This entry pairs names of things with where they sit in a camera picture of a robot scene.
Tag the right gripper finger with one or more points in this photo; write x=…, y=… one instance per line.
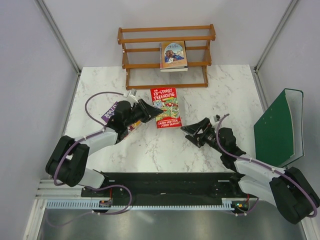
x=196, y=127
x=194, y=141

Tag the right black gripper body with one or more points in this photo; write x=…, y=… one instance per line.
x=209, y=137

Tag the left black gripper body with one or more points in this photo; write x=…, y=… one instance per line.
x=139, y=113

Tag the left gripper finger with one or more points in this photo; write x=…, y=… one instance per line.
x=149, y=110
x=156, y=118

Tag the red Treehouse book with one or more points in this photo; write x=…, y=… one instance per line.
x=165, y=99

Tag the Nineteen Eighty-Four blue book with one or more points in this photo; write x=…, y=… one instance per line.
x=175, y=70

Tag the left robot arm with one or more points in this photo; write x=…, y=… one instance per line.
x=68, y=162

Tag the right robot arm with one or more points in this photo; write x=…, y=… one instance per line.
x=286, y=189

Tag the Roald Dahl yellow purple book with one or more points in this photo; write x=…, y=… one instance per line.
x=109, y=113

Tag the wooden book rack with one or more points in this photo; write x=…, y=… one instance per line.
x=166, y=47

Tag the green lever arch file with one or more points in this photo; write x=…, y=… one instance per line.
x=278, y=133

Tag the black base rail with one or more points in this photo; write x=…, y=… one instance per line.
x=234, y=178

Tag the white slotted cable duct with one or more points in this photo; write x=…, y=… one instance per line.
x=95, y=204

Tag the aluminium front rail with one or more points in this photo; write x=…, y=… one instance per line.
x=60, y=196

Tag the right aluminium frame post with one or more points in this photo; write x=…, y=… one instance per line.
x=276, y=33

